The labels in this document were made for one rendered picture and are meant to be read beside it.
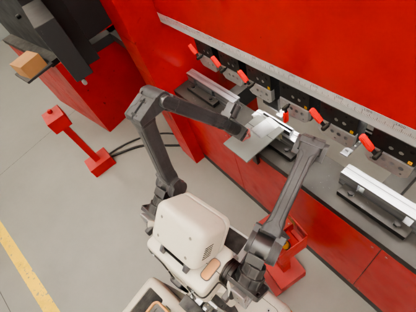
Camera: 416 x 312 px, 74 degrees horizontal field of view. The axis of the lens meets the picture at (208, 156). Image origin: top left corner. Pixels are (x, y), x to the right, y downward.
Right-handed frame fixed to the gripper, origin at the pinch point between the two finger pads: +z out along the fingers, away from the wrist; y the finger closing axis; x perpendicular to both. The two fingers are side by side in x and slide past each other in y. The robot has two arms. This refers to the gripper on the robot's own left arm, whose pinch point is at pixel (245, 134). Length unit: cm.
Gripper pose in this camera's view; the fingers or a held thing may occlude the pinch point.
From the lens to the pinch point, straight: 136.9
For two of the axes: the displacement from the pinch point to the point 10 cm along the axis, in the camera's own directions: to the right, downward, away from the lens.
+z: 5.9, 1.7, 7.9
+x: -5.2, 8.3, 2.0
